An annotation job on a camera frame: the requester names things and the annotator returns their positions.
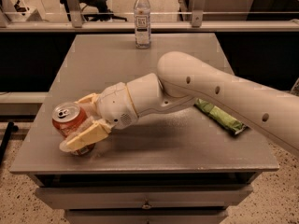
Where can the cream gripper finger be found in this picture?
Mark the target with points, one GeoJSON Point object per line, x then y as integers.
{"type": "Point", "coordinates": [87, 133]}
{"type": "Point", "coordinates": [89, 99]}

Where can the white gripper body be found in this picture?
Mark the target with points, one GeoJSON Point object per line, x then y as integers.
{"type": "Point", "coordinates": [114, 106]}

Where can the red coke can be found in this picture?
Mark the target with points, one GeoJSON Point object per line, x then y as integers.
{"type": "Point", "coordinates": [66, 118]}

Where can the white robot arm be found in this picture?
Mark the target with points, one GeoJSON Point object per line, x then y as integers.
{"type": "Point", "coordinates": [179, 80]}

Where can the green jalapeno chip bag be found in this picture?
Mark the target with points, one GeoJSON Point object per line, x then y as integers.
{"type": "Point", "coordinates": [226, 121]}

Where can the black pole on floor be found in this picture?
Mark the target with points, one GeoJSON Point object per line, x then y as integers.
{"type": "Point", "coordinates": [11, 127]}

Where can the grey upper drawer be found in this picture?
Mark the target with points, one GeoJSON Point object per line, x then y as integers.
{"type": "Point", "coordinates": [135, 196]}

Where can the grey drawer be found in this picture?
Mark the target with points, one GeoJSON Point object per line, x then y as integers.
{"type": "Point", "coordinates": [158, 216]}
{"type": "Point", "coordinates": [135, 196]}

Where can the grey lower drawer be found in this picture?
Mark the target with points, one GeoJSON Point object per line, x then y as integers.
{"type": "Point", "coordinates": [158, 216]}

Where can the metal drawer knob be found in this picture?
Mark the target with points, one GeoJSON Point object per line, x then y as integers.
{"type": "Point", "coordinates": [146, 206]}

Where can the clear plastic water bottle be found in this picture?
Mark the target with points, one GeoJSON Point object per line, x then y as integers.
{"type": "Point", "coordinates": [142, 23]}

